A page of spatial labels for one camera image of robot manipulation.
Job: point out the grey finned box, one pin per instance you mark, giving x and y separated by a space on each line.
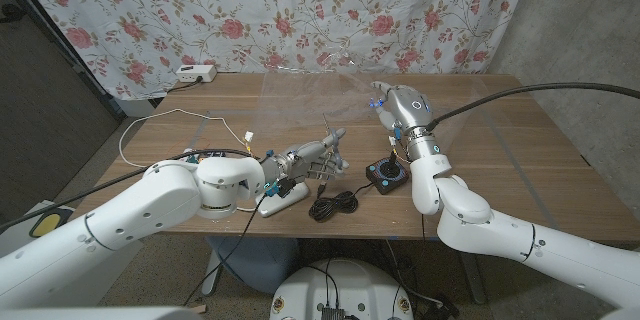
332 313

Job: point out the grey table leg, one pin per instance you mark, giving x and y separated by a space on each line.
470 277

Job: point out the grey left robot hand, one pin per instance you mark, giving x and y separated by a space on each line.
305 160

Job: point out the floral backdrop cloth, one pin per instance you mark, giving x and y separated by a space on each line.
300 10

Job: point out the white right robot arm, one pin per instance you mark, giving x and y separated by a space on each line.
500 230

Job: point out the white power strip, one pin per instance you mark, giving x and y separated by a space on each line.
196 74

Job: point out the white floor platform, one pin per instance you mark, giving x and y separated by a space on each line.
20 225

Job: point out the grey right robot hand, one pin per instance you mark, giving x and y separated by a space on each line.
410 110

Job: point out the transparent cling film sheet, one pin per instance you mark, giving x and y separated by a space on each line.
310 100

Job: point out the black joystick controller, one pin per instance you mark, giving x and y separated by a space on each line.
387 175

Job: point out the yellow black foot pedal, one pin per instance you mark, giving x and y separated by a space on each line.
50 221

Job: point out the white table leg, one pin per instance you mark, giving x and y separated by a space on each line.
211 275

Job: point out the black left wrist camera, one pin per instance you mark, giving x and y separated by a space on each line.
285 187

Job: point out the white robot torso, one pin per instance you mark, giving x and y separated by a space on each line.
345 285

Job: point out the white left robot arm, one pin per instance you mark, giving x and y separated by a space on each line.
125 225

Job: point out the black floor adapter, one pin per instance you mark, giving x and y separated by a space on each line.
442 310

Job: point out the black frame bar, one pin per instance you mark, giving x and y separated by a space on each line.
75 62

